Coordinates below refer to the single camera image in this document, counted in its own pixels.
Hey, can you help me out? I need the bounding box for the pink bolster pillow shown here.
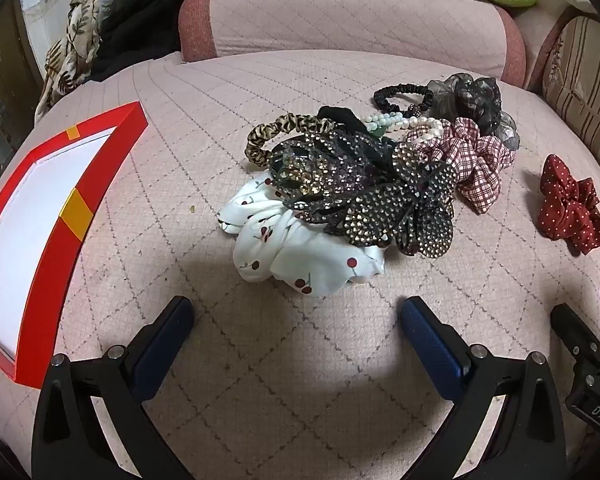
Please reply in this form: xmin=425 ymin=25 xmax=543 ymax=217
xmin=178 ymin=0 xmax=527 ymax=88

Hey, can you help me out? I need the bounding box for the black cloth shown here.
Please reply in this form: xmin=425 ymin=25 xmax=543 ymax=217
xmin=87 ymin=0 xmax=216 ymax=83

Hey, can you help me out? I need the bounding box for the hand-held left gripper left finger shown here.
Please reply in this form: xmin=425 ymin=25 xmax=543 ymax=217
xmin=31 ymin=296 xmax=196 ymax=480

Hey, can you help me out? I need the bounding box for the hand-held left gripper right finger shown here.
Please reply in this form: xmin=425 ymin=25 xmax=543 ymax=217
xmin=400 ymin=296 xmax=567 ymax=480

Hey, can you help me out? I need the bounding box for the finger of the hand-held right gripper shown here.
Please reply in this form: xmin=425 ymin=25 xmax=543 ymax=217
xmin=551 ymin=304 xmax=600 ymax=361

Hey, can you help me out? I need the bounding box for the red polka dot scrunchie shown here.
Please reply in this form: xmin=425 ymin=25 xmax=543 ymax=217
xmin=537 ymin=155 xmax=600 ymax=256

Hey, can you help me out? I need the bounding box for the red plaid scrunchie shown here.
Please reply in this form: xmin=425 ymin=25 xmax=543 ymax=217
xmin=412 ymin=116 xmax=517 ymax=215

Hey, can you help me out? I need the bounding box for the wooden glass door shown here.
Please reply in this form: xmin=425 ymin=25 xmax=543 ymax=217
xmin=0 ymin=0 xmax=46 ymax=176

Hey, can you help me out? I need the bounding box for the dark organza scrunchie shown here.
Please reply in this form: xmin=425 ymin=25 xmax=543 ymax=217
xmin=426 ymin=72 xmax=522 ymax=152

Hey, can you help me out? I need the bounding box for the thick black hair tie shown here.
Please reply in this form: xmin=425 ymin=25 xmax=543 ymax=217
xmin=317 ymin=105 xmax=373 ymax=133

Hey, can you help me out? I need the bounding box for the rhinestone flower hair clip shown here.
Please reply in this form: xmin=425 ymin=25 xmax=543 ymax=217
xmin=322 ymin=142 xmax=458 ymax=259

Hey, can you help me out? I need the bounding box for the thin black hair tie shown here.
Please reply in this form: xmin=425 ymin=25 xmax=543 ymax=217
xmin=373 ymin=84 xmax=438 ymax=118

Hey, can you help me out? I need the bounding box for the large pearl bracelet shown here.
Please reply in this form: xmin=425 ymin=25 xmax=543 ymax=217
xmin=364 ymin=112 xmax=416 ymax=138

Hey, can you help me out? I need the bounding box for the striped beige cushion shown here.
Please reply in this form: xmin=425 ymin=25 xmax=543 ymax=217
xmin=542 ymin=12 xmax=600 ymax=171

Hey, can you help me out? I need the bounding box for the leopard print scrunchie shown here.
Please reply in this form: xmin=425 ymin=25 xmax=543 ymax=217
xmin=245 ymin=113 xmax=333 ymax=170

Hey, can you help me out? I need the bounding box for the white cherry print scrunchie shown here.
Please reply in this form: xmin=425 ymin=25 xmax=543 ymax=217
xmin=217 ymin=167 xmax=387 ymax=295

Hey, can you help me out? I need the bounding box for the red cardboard box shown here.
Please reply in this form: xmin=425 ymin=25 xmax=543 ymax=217
xmin=0 ymin=101 xmax=149 ymax=390

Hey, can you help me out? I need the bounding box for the leaf print cloth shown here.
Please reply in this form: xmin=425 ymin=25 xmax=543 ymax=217
xmin=34 ymin=0 xmax=106 ymax=123

